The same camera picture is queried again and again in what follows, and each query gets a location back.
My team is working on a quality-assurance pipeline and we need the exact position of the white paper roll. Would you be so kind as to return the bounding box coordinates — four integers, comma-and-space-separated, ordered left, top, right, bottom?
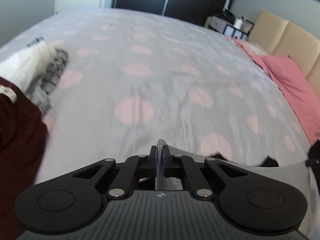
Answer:
233, 18, 243, 30

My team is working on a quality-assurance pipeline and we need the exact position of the maroon sweater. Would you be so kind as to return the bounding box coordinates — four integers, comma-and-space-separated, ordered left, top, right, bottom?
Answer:
1, 79, 48, 239

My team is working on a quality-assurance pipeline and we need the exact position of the beige padded headboard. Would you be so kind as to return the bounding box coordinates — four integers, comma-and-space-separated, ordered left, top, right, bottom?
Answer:
248, 10, 320, 96

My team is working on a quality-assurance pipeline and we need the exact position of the black folded garment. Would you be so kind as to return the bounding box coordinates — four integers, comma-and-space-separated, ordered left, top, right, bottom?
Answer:
308, 140, 320, 159

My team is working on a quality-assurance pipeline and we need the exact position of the white bedside table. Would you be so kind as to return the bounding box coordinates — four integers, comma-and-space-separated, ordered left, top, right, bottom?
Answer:
204, 16, 249, 41

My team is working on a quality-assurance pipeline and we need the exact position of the pink dotted bed sheet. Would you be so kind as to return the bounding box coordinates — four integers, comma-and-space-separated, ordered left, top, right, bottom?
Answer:
1, 9, 310, 182

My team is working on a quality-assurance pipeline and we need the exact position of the black bag on table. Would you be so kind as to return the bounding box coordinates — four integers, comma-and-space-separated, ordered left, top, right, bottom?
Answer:
213, 10, 235, 23

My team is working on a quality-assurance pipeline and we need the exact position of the white knit garment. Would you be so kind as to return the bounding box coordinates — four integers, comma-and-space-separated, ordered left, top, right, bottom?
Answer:
1, 41, 56, 92

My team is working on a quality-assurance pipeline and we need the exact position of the grey checked garment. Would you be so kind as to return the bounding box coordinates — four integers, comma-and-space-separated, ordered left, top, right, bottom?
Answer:
25, 48, 69, 116

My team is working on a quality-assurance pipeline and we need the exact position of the grey black raglan shirt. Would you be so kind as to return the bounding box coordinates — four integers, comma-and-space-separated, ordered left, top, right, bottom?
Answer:
156, 139, 311, 237

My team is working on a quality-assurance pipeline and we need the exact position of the floral pink pillow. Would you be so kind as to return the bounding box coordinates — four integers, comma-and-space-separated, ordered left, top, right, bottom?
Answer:
227, 37, 269, 57

